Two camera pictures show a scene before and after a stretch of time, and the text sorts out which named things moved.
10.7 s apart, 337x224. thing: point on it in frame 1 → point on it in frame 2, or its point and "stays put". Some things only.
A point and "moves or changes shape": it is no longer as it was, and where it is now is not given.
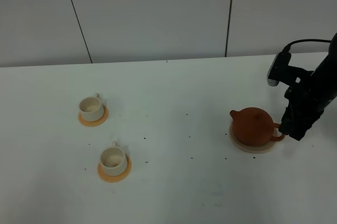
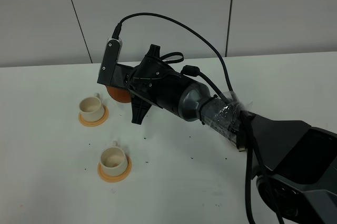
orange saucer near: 116,178 stays put
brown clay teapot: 253,126 moves or changes shape
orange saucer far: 94,123 stays put
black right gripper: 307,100 → 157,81
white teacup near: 113,160 stays put
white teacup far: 91,108 stays put
